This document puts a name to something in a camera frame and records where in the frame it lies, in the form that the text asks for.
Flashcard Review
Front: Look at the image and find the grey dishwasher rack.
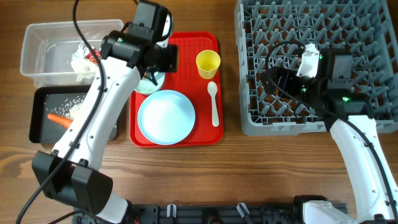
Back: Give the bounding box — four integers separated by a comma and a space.
234, 0, 397, 136

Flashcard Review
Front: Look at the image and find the black tray bin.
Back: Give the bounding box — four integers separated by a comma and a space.
29, 85, 119, 144

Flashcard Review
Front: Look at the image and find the white plastic spoon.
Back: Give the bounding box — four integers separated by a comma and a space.
207, 82, 220, 127

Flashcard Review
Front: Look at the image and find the large light blue plate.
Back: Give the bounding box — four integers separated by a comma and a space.
137, 90, 196, 146

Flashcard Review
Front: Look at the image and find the orange carrot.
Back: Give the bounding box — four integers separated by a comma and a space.
47, 114, 73, 129

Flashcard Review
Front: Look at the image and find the white rice pile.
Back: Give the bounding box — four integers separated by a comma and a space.
50, 94, 86, 119

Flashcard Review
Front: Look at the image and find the clear plastic bin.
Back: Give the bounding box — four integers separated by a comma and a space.
19, 19, 125, 88

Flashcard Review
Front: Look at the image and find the white red wrapper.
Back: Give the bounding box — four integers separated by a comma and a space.
70, 42, 99, 73

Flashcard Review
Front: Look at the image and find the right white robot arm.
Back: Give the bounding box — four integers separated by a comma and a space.
259, 42, 397, 223

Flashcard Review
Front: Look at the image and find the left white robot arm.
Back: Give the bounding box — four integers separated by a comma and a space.
32, 1, 178, 223

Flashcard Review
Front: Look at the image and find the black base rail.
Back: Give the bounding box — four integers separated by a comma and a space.
71, 202, 349, 224

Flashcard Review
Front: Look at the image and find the yellow plastic cup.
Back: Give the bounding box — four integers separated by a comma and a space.
195, 50, 221, 80

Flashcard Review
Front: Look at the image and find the light green bowl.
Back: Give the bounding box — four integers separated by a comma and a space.
134, 72, 165, 95

